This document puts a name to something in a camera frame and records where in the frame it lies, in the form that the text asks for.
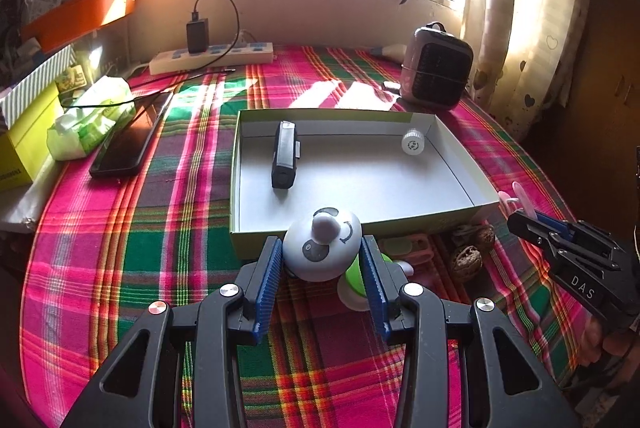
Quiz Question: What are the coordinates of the brown walnut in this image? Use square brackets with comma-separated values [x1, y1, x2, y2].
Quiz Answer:
[449, 245, 483, 283]
[451, 224, 496, 252]

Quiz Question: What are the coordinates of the white round ribbed cap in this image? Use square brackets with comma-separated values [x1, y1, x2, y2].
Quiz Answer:
[401, 128, 425, 156]

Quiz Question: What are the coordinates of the green top white massager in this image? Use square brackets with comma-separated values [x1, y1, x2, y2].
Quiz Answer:
[337, 257, 370, 312]

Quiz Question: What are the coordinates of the grey mushroom shaped massager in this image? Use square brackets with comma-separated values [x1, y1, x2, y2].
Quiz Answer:
[283, 207, 362, 282]

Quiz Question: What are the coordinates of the black rectangular device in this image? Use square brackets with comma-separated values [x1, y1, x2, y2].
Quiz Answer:
[271, 120, 300, 190]

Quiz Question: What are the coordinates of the person's right hand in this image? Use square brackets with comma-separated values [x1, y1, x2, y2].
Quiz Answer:
[578, 316, 639, 388]

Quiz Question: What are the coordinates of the green white cardboard tray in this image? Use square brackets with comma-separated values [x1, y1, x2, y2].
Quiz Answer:
[229, 108, 499, 260]

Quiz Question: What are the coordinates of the plaid pink green bedspread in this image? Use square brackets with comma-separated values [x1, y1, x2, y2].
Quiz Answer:
[20, 46, 588, 427]

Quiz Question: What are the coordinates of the small grey space heater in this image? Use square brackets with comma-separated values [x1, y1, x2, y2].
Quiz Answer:
[399, 22, 474, 110]

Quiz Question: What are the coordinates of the heart patterned curtain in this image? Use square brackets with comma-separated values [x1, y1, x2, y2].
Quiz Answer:
[461, 0, 590, 141]

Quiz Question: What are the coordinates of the black smartphone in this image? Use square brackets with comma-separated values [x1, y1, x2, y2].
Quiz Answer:
[89, 92, 174, 179]

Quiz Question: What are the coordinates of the yellow green box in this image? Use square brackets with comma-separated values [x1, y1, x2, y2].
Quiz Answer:
[0, 82, 62, 191]

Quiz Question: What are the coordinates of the green tissue pack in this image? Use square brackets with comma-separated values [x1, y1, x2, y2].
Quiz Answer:
[47, 76, 136, 162]

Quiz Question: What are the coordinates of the striped white gift box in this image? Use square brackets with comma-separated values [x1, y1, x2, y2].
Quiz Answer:
[0, 44, 75, 133]

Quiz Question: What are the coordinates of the white power strip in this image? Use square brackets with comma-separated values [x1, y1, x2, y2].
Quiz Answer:
[149, 42, 274, 75]

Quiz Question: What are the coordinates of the black charger adapter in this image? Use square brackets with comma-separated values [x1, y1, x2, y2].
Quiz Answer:
[186, 10, 209, 54]

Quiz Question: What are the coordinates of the orange plastic tray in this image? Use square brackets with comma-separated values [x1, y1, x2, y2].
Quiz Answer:
[20, 0, 136, 53]

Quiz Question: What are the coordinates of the pink cable winder with lid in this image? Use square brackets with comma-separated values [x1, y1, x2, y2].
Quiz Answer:
[378, 233, 434, 276]

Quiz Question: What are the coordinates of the black charger cable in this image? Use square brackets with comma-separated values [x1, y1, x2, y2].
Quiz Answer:
[60, 0, 242, 110]

